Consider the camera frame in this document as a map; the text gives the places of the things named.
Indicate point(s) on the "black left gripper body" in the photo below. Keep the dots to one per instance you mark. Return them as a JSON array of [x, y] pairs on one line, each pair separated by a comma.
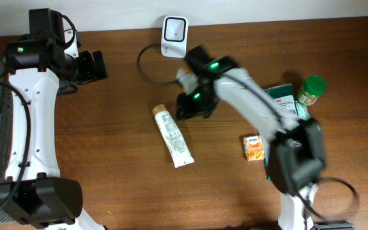
[[86, 66]]

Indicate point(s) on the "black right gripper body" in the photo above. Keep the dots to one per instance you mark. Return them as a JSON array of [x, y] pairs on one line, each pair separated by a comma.
[[198, 101]]

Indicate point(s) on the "white tube gold cap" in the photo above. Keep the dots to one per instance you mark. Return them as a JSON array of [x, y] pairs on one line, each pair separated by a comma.
[[172, 137]]

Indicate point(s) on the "orange tissue packet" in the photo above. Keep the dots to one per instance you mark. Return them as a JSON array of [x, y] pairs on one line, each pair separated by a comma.
[[253, 148]]

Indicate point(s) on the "green 3M gloves packet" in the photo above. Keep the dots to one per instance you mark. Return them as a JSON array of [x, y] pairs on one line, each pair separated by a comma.
[[284, 97]]

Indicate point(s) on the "light green snack packet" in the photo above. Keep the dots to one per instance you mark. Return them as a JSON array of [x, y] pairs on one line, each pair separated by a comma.
[[302, 111]]

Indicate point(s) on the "green lidded jar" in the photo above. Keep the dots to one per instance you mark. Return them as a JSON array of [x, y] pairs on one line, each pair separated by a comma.
[[311, 90]]

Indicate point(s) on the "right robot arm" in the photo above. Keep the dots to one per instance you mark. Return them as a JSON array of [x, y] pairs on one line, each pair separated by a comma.
[[297, 157]]

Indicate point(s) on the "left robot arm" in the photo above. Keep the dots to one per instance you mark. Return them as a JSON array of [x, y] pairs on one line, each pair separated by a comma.
[[42, 65]]

